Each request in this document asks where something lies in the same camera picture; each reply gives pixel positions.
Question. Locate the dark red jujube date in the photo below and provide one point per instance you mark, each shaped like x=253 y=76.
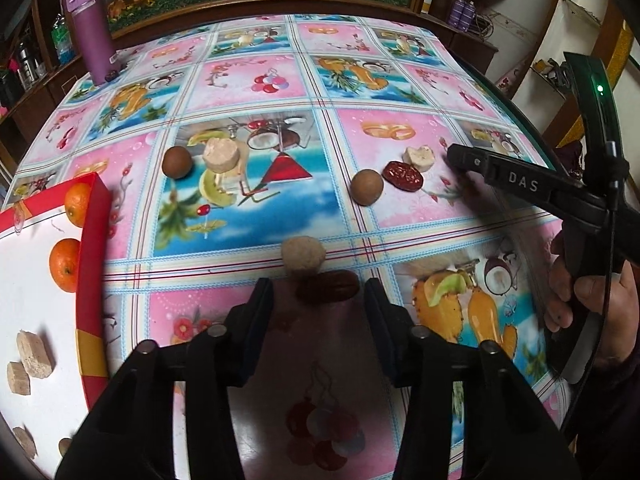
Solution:
x=327 y=287
x=403 y=176

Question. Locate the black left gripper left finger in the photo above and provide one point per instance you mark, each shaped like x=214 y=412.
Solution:
x=224 y=356

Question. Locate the purple water bottle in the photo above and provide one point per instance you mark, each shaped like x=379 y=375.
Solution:
x=94 y=39

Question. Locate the orange tangerine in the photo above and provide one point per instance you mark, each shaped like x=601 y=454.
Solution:
x=63 y=264
x=76 y=203

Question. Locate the brown round longan fruit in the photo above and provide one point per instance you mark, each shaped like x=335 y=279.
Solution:
x=177 y=162

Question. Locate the green plastic bottle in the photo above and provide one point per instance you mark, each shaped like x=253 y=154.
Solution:
x=61 y=39

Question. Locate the beige round yam chunk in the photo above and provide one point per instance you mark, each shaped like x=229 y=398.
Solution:
x=221 y=155

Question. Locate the brown round longan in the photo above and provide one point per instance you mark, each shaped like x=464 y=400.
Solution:
x=366 y=187
x=64 y=445

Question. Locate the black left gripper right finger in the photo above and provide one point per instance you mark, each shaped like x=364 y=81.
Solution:
x=414 y=357

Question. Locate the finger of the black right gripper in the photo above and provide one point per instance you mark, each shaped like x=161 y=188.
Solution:
x=536 y=185

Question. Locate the right human hand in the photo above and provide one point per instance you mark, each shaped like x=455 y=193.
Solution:
x=621 y=325

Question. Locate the purple spray cans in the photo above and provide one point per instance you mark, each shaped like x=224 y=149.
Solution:
x=461 y=15

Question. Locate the red white tray box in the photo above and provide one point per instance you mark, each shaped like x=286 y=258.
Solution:
x=70 y=324

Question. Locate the wooden cabinet counter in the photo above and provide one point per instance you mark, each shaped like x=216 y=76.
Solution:
x=31 y=28

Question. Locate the colourful fruit print tablecloth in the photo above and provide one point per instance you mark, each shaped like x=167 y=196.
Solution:
x=310 y=99

